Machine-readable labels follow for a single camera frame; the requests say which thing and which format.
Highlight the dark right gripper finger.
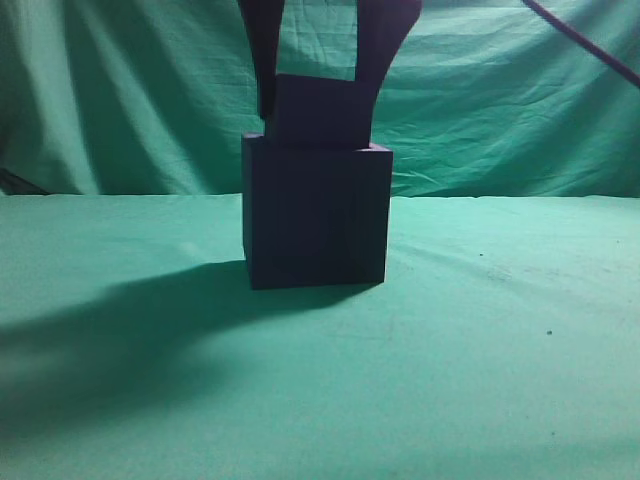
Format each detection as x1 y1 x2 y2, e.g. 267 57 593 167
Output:
353 0 423 146

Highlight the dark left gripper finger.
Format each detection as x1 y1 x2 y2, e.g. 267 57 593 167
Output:
237 0 285 119

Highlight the small dark purple cube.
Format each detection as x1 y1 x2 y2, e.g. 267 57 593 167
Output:
265 74 377 150

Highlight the large dark groove box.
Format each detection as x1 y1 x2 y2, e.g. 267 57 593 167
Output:
241 134 394 289

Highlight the green cloth backdrop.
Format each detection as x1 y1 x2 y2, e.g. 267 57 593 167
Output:
1 1 639 197

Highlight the green table cloth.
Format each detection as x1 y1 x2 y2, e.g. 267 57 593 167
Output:
1 195 639 479

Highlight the dark cable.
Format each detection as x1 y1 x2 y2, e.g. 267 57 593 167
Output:
522 0 640 86

